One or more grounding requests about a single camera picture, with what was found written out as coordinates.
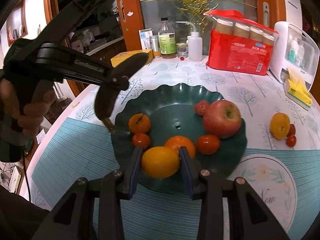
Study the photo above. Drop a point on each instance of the large orange tangerine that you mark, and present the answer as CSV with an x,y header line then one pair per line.
x,y
176,142

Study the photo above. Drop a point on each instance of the glass bottle green label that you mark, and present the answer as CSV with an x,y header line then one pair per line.
x,y
167,42

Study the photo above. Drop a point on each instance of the dark green wavy plate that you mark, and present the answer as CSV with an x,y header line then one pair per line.
x,y
171,111

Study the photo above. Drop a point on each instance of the yellow tissue pack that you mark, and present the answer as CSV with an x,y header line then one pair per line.
x,y
295,89

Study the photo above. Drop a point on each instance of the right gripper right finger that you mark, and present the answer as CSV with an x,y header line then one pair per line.
x,y
249,216

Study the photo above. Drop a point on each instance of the white cosmetics storage box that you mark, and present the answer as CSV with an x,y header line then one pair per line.
x,y
294,48

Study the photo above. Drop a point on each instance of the dark overripe banana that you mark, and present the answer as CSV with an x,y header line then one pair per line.
x,y
108,92

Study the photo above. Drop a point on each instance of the yellow tin box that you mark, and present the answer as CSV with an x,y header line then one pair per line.
x,y
116,60

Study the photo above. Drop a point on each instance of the small cherry tomato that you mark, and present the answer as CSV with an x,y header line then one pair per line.
x,y
291,141

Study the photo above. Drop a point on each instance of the tangerine with stem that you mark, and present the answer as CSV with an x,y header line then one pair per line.
x,y
139,123

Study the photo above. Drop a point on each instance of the tomato near apple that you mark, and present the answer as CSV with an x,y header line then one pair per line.
x,y
208,144

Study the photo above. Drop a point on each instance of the white blue small box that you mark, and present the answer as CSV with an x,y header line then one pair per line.
x,y
144,36

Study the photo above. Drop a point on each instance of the small glass jar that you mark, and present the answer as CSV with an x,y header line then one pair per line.
x,y
182,50

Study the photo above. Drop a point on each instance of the large yellow orange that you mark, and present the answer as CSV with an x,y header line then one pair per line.
x,y
280,125

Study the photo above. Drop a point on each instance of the left hand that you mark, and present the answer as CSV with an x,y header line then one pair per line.
x,y
33,113

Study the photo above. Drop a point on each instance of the wrinkled red fruit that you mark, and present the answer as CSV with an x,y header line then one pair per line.
x,y
292,130

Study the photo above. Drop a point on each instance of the cherry tomato left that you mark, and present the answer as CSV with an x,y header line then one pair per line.
x,y
141,140

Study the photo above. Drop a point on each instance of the red strawberry-like fruit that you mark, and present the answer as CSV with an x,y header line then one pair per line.
x,y
201,107

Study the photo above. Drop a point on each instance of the small yellow orange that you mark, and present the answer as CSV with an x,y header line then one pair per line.
x,y
160,162

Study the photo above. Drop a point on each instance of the patterned tablecloth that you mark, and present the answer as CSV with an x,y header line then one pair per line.
x,y
286,178

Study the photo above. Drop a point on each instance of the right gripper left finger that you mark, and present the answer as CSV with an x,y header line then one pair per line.
x,y
91,209

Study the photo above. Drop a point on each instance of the white squeeze bottle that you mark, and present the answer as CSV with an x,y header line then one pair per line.
x,y
195,44

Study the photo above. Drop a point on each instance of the metal can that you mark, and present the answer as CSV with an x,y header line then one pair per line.
x,y
154,43

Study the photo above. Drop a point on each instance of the red apple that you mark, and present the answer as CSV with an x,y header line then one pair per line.
x,y
222,119

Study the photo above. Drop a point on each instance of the red paper cup package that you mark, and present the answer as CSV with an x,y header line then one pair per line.
x,y
238,44

